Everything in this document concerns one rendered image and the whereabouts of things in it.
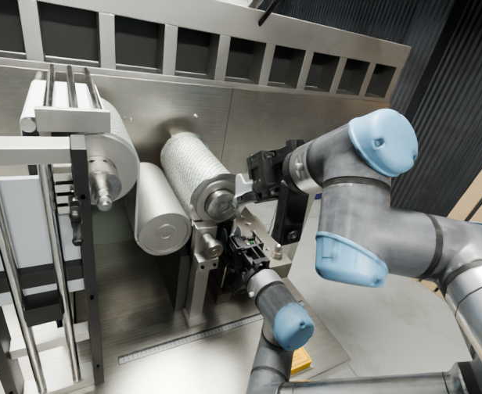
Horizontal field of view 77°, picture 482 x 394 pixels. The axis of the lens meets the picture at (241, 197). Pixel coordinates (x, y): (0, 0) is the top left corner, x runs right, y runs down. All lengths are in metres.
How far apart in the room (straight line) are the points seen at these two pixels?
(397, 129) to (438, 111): 3.07
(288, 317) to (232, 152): 0.63
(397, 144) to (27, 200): 0.47
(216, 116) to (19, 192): 0.63
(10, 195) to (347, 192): 0.43
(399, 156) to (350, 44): 0.89
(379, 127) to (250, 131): 0.75
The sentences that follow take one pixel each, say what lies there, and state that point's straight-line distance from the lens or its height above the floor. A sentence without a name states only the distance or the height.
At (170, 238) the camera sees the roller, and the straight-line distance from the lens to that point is 0.72.
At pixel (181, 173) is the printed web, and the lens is 0.76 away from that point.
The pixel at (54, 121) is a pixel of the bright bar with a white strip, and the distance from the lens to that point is 0.54.
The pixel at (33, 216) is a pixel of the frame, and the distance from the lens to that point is 0.52.
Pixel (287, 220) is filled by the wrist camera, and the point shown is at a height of 1.35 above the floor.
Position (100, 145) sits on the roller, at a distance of 0.59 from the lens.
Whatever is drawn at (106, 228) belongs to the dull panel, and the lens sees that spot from 1.08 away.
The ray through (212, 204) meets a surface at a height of 1.26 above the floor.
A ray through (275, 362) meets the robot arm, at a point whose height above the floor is 1.08.
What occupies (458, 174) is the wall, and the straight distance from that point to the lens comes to 3.34.
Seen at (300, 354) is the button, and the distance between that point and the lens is 0.87.
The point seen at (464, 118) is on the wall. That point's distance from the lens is 3.33.
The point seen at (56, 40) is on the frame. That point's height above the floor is 1.50.
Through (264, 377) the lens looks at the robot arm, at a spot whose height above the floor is 1.07.
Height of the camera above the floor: 1.61
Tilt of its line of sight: 29 degrees down
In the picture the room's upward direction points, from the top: 12 degrees clockwise
